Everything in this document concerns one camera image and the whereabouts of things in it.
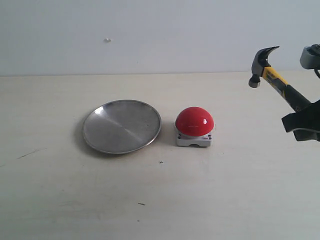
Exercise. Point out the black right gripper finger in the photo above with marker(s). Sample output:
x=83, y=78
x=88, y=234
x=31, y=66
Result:
x=304, y=135
x=307, y=119

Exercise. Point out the yellow black claw hammer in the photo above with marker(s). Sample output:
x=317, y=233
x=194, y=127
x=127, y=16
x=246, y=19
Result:
x=261, y=68

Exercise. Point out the red dome push button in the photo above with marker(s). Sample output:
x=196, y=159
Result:
x=194, y=126

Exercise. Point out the round metal plate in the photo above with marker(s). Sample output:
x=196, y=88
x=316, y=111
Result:
x=121, y=127

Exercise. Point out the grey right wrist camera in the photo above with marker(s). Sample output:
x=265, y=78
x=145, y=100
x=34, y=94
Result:
x=310, y=57

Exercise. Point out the small white wall screw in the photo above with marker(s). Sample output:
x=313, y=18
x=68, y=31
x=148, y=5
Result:
x=107, y=40

